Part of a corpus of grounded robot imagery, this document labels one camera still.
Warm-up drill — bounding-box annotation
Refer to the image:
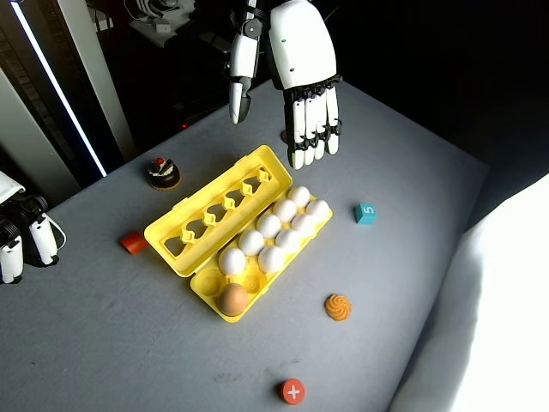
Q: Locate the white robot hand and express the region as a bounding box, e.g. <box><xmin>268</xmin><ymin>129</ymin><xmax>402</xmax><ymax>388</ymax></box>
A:
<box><xmin>0</xmin><ymin>170</ymin><xmax>68</xmax><ymax>286</ymax></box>
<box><xmin>228</xmin><ymin>0</ymin><xmax>345</xmax><ymax>171</ymax></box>

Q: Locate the yellow-brown toy egg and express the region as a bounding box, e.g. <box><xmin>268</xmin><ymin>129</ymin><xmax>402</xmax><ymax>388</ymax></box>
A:
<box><xmin>217</xmin><ymin>282</ymin><xmax>250</xmax><ymax>318</ymax></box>

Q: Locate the yellow plastic egg box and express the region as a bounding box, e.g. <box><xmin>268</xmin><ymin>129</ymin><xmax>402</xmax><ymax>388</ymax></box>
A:
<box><xmin>143</xmin><ymin>144</ymin><xmax>335</xmax><ymax>324</ymax></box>

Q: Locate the red arch block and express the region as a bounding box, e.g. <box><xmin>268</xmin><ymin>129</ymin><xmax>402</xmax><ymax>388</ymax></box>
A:
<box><xmin>119</xmin><ymin>230</ymin><xmax>149</xmax><ymax>256</ymax></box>

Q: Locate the grey table cloth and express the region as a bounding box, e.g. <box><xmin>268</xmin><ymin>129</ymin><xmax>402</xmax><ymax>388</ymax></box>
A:
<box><xmin>0</xmin><ymin>79</ymin><xmax>491</xmax><ymax>412</ymax></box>

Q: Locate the toy chocolate cake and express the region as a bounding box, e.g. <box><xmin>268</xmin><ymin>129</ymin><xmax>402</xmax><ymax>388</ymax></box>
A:
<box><xmin>147</xmin><ymin>157</ymin><xmax>182</xmax><ymax>191</ymax></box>

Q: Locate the white light strip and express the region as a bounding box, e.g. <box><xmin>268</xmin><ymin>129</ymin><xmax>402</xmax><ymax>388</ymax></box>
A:
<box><xmin>9</xmin><ymin>0</ymin><xmax>108</xmax><ymax>179</ymax></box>

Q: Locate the white upright panel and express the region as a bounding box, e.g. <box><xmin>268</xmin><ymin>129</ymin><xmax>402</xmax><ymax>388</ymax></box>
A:
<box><xmin>55</xmin><ymin>0</ymin><xmax>139</xmax><ymax>162</ymax></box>

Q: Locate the teal number cube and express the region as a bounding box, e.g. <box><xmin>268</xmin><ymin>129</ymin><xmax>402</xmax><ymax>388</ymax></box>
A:
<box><xmin>353</xmin><ymin>202</ymin><xmax>379</xmax><ymax>225</ymax></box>

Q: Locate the orange swirl toy cookie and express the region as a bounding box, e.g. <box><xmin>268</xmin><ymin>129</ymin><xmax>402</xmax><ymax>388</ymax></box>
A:
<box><xmin>324</xmin><ymin>293</ymin><xmax>353</xmax><ymax>322</ymax></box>

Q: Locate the red plus sign disc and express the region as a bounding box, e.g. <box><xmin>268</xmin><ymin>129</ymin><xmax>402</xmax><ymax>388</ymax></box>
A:
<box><xmin>281</xmin><ymin>378</ymin><xmax>307</xmax><ymax>405</ymax></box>

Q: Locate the white sheet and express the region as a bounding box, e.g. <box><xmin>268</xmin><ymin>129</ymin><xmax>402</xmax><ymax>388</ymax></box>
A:
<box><xmin>388</xmin><ymin>171</ymin><xmax>549</xmax><ymax>412</ymax></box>

